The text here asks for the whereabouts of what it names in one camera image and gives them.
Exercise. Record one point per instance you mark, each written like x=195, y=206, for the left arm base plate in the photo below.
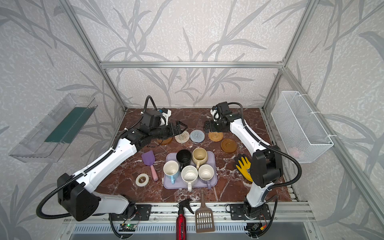
x=140, y=212

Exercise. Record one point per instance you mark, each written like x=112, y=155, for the white woven coaster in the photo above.
x=183, y=137

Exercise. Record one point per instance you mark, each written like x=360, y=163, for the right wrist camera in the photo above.
x=215, y=114

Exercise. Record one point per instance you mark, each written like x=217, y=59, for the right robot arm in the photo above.
x=265, y=166

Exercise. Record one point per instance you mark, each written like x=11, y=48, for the white wire basket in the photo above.
x=303, y=136

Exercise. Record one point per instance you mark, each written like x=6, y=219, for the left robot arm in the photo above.
x=77, y=192

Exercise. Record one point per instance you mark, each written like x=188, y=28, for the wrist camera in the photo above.
x=215, y=114
x=165, y=115

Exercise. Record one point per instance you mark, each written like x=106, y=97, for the grey-blue woven coaster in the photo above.
x=197, y=136

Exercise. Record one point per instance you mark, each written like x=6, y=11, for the red spray bottle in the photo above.
x=181, y=223

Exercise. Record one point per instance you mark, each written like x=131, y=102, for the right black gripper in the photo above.
x=212, y=124

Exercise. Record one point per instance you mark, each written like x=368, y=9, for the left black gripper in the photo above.
x=172, y=129

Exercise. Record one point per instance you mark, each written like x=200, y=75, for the purple scoop pink handle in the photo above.
x=149, y=160

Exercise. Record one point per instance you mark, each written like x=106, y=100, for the black mug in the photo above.
x=183, y=158

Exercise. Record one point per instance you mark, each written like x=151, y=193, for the beige mug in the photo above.
x=199, y=157

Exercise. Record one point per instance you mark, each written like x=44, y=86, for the white mug blue handle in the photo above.
x=171, y=170

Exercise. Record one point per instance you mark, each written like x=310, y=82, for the brown slotted scoop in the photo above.
x=204, y=218

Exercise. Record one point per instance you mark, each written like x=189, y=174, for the green circuit board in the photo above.
x=127, y=227

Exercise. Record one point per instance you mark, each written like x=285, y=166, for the white tape roll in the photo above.
x=142, y=180

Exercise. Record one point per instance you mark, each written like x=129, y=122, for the tan wicker coaster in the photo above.
x=215, y=136

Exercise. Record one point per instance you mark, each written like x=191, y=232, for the clear plastic wall bin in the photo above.
x=47, y=142

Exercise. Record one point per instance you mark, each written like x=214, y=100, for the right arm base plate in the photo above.
x=237, y=211

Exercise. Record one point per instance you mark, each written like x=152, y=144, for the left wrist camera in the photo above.
x=165, y=115

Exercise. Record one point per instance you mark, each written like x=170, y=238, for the white mug purple handle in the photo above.
x=206, y=173

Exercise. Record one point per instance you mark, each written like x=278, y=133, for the lavender plastic tray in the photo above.
x=180, y=184

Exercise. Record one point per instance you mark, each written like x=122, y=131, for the white speckled mug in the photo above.
x=190, y=176

